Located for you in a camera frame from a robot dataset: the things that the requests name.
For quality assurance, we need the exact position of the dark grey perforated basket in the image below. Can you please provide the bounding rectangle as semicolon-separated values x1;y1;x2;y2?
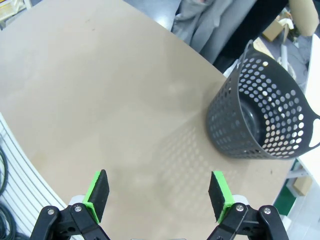
206;39;320;161

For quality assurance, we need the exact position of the white box yellow label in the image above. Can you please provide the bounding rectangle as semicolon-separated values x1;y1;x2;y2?
0;0;16;24

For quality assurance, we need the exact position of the grey training pants cream drawstring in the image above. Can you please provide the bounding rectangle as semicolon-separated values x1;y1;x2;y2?
171;0;241;55

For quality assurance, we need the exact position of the white slatted base plate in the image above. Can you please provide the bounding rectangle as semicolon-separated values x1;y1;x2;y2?
0;112;66;240

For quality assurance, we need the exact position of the closed brown cardboard box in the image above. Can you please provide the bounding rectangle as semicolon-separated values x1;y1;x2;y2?
292;176;313;197

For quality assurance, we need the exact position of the person in navy T-shirt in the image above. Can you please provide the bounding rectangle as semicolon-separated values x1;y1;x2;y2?
208;0;292;74

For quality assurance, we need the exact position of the black coiled cable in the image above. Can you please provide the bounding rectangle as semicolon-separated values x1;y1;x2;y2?
0;201;18;240
0;144;10;192

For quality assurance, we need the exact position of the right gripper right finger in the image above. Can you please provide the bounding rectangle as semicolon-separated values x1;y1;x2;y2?
206;170;291;240

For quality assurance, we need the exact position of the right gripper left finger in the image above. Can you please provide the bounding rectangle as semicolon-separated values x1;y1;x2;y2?
29;169;112;240

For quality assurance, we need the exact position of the beige cardboard sheet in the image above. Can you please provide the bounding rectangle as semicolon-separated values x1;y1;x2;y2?
288;0;320;37

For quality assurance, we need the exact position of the green mat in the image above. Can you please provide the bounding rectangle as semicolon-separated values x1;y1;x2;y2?
273;159;299;216

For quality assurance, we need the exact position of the small open cardboard box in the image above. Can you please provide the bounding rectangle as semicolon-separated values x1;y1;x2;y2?
261;18;285;42

